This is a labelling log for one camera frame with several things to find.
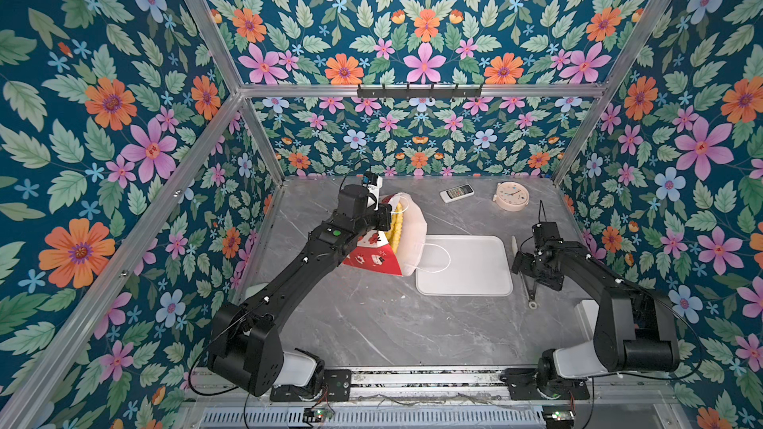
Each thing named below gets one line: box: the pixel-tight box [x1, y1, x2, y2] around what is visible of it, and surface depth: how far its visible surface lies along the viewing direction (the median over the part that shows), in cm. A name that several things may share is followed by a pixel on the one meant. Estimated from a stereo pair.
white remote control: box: [439, 183, 475, 204], surface depth 117 cm
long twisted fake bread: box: [384, 201, 405, 254], surface depth 91 cm
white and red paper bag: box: [342, 191, 429, 278], surface depth 86 cm
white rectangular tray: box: [415, 234, 514, 297], surface depth 95 cm
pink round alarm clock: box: [491, 179, 531, 213], surface depth 113 cm
